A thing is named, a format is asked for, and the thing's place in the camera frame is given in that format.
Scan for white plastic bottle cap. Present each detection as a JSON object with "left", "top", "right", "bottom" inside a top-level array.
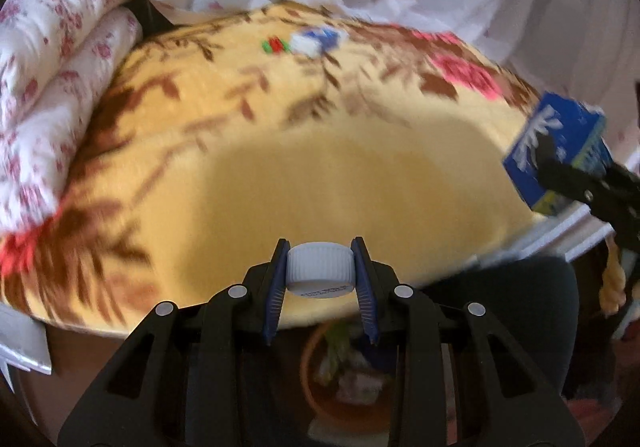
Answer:
[{"left": 285, "top": 242, "right": 356, "bottom": 299}]

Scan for blue snowflake carton box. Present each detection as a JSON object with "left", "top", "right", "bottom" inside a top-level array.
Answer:
[{"left": 503, "top": 92, "right": 613, "bottom": 216}]

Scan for orange plastic trash bin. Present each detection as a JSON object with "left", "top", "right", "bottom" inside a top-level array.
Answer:
[{"left": 299, "top": 320, "right": 394, "bottom": 434}]

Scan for crumpled paper trash pile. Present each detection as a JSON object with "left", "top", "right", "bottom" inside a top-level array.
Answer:
[{"left": 312, "top": 320, "right": 392, "bottom": 407}]

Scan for person's right hand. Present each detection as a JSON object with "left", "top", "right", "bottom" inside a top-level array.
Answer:
[{"left": 599, "top": 237, "right": 627, "bottom": 316}]

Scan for dark blue jeans leg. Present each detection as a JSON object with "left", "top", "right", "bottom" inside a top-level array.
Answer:
[{"left": 378, "top": 256, "right": 585, "bottom": 446}]

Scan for yellow floral plush blanket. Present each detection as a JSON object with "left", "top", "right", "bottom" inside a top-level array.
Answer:
[{"left": 1, "top": 4, "right": 538, "bottom": 335}]

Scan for red green candy wrapper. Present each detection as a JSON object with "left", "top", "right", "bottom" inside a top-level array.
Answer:
[{"left": 262, "top": 38, "right": 291, "bottom": 54}]

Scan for pink floral white quilt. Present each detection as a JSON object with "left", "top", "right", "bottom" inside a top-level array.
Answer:
[{"left": 1, "top": 0, "right": 142, "bottom": 233}]

